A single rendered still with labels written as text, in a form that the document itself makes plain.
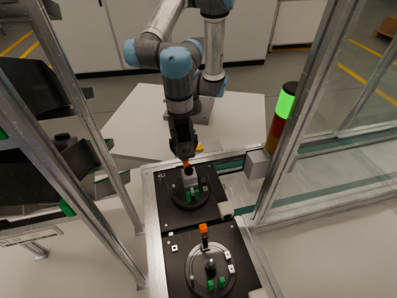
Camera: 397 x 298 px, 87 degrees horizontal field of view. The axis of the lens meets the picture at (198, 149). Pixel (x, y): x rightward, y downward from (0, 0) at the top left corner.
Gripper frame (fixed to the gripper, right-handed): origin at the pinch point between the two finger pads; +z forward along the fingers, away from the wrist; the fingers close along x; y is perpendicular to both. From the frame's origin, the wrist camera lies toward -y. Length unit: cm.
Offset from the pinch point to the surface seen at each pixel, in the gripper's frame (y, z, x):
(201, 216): -16.3, 10.2, -1.6
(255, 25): 281, 45, -165
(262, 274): -36.1, 11.1, -13.7
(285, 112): -19.5, -30.4, -17.1
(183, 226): -18.0, 10.2, 4.8
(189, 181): -8.9, 0.3, 0.5
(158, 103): 71, 22, 5
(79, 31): 304, 39, 90
